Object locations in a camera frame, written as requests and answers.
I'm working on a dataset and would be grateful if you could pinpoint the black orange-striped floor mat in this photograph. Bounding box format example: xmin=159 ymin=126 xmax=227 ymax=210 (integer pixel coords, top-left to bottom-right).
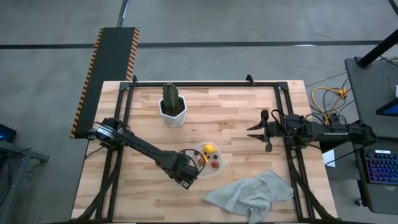
xmin=70 ymin=27 xmax=141 ymax=139

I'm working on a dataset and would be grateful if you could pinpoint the dark device with blue light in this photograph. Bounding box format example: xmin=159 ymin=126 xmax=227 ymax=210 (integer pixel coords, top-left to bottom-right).
xmin=0 ymin=123 xmax=18 ymax=144

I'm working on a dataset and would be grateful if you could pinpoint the black aluminium table frame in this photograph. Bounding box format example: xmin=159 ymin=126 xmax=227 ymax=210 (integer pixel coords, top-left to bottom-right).
xmin=73 ymin=74 xmax=336 ymax=224

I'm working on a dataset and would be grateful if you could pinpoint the tablet with blue screen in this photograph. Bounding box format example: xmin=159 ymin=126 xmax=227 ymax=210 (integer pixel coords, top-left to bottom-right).
xmin=375 ymin=98 xmax=398 ymax=118

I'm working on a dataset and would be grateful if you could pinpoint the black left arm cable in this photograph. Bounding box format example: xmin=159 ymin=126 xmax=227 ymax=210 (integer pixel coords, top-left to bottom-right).
xmin=178 ymin=148 xmax=207 ymax=175

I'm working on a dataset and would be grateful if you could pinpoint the black power strip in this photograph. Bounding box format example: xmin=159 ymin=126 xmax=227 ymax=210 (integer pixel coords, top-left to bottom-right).
xmin=329 ymin=112 xmax=343 ymax=127

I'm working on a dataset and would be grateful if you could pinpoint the white paper sheet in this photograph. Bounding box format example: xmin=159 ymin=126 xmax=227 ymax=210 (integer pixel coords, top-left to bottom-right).
xmin=322 ymin=149 xmax=337 ymax=168

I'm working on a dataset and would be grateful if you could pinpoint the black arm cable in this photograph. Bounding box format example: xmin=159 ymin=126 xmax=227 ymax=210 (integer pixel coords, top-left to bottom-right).
xmin=178 ymin=148 xmax=207 ymax=175
xmin=271 ymin=108 xmax=292 ymax=131

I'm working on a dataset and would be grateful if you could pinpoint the black pole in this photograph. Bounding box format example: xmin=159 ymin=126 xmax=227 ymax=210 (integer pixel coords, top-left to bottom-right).
xmin=356 ymin=29 xmax=398 ymax=69

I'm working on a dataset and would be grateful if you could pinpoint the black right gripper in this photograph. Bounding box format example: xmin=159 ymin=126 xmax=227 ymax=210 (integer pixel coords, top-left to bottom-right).
xmin=246 ymin=109 xmax=283 ymax=153

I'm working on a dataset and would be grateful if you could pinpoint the yellow cable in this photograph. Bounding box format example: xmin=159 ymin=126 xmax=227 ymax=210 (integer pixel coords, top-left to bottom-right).
xmin=311 ymin=86 xmax=348 ymax=125

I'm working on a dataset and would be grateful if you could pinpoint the clear plastic tupperware container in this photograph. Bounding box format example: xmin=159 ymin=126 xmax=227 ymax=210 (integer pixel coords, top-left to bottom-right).
xmin=186 ymin=141 xmax=224 ymax=180

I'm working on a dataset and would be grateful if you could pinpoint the white faceted plant pot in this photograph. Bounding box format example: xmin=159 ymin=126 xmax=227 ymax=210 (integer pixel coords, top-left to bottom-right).
xmin=159 ymin=95 xmax=188 ymax=128

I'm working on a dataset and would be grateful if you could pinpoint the green cactus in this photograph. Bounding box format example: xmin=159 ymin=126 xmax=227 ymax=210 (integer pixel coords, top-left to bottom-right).
xmin=162 ymin=82 xmax=181 ymax=113

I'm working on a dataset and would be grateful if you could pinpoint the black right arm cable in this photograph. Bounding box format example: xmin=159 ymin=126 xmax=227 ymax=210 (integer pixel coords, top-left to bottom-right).
xmin=271 ymin=108 xmax=292 ymax=131

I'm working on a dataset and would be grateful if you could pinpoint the grey cart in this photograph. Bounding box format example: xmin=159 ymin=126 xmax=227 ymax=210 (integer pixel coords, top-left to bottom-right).
xmin=320 ymin=55 xmax=398 ymax=153

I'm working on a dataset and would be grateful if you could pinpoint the grey waffle cloth towel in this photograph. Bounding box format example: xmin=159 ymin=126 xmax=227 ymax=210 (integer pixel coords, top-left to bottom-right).
xmin=203 ymin=169 xmax=295 ymax=224

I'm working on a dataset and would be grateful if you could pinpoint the grey metal stand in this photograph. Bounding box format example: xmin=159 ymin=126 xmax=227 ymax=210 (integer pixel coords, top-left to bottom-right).
xmin=0 ymin=139 xmax=50 ymax=224

